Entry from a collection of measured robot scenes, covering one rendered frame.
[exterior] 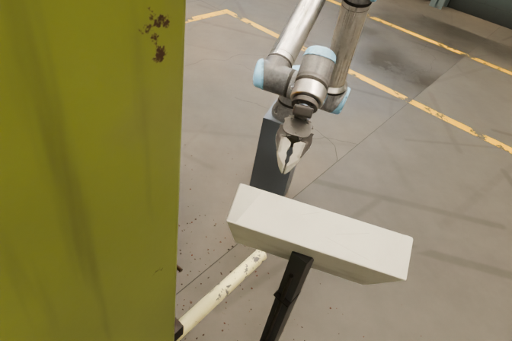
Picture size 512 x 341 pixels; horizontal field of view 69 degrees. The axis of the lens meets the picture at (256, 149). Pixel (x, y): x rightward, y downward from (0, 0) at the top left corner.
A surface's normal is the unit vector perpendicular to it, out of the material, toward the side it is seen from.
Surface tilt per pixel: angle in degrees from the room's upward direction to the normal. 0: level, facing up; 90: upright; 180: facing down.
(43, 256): 90
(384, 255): 30
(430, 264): 0
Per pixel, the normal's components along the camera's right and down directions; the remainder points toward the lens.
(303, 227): 0.00, -0.37
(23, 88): 0.75, 0.51
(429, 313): 0.15, -0.76
